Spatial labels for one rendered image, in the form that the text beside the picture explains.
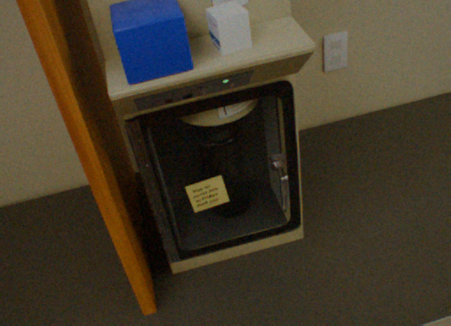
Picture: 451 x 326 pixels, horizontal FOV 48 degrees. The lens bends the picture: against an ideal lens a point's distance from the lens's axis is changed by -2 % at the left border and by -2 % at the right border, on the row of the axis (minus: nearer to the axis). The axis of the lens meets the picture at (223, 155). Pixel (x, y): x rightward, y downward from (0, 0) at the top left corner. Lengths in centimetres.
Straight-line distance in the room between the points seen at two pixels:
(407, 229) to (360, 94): 51
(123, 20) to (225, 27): 15
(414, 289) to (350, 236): 19
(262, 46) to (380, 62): 82
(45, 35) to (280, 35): 35
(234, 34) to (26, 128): 81
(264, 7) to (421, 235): 67
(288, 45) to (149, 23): 22
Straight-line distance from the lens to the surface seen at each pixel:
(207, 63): 79
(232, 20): 78
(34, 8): 74
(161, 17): 74
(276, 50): 80
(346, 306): 114
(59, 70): 78
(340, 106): 161
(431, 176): 143
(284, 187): 103
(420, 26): 161
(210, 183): 104
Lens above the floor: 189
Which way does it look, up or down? 39 degrees down
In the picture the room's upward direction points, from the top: 10 degrees counter-clockwise
